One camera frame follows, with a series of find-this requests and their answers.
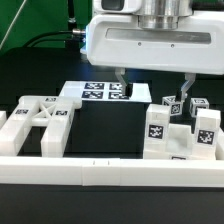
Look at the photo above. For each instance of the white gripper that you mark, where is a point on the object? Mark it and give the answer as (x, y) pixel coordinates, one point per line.
(166, 35)

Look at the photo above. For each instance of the white chair seat part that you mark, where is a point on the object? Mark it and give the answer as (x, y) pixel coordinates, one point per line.
(180, 146)

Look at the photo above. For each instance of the white chair back frame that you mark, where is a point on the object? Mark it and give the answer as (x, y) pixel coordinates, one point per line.
(54, 113)

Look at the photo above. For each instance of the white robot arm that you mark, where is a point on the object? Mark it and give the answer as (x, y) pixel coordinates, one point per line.
(166, 35)

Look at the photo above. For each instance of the white left fence bar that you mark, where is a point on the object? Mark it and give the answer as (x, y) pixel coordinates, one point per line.
(2, 118)

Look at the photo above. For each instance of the white fence bar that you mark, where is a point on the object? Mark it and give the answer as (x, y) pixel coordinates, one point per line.
(111, 172)
(2, 118)

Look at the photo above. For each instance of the white front fence bar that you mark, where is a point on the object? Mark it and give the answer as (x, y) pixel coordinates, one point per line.
(111, 172)

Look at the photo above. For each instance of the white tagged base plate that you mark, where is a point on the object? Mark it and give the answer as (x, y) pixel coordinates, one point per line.
(105, 91)

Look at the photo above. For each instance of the black vertical post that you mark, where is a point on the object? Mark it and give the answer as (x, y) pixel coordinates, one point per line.
(71, 11)

